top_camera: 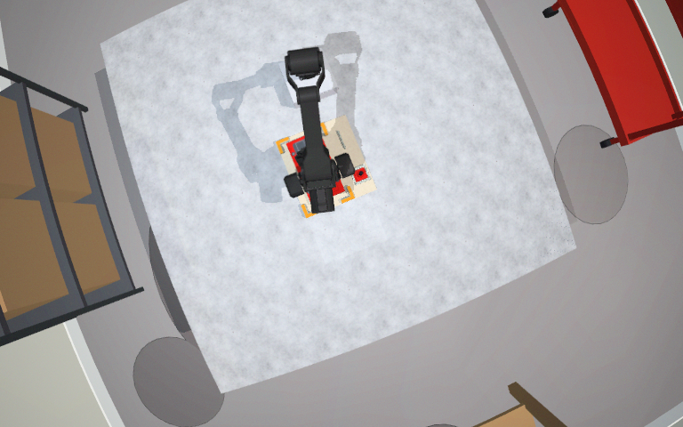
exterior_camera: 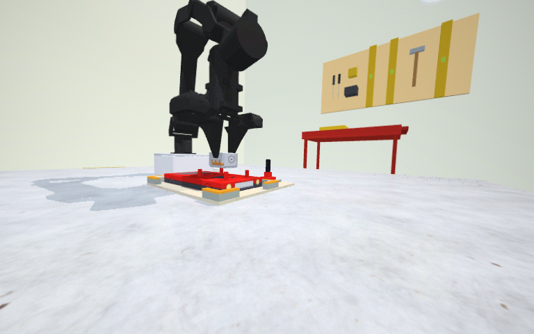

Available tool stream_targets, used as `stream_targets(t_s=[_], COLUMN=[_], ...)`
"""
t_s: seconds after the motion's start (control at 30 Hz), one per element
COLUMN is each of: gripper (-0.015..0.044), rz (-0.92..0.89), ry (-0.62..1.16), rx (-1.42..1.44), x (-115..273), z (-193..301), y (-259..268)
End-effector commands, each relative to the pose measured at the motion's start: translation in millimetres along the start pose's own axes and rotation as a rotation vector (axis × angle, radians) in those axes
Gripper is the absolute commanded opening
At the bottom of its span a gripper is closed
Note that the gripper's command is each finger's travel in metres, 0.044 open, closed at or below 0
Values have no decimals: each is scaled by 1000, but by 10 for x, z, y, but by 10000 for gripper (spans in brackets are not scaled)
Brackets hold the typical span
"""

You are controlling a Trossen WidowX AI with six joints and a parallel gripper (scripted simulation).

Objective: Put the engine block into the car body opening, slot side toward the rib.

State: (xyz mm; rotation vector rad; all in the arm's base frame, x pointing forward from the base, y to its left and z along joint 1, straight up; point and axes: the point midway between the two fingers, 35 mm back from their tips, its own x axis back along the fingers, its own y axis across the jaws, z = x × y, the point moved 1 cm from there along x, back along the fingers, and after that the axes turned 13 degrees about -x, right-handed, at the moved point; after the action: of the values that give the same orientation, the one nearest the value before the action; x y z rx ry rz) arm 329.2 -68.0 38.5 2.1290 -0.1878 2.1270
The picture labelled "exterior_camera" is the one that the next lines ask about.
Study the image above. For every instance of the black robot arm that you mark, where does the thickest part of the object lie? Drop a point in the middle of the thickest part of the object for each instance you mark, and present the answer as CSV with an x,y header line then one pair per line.
x,y
241,43

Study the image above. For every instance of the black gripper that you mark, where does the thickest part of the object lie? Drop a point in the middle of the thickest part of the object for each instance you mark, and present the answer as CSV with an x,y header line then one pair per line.
x,y
223,99

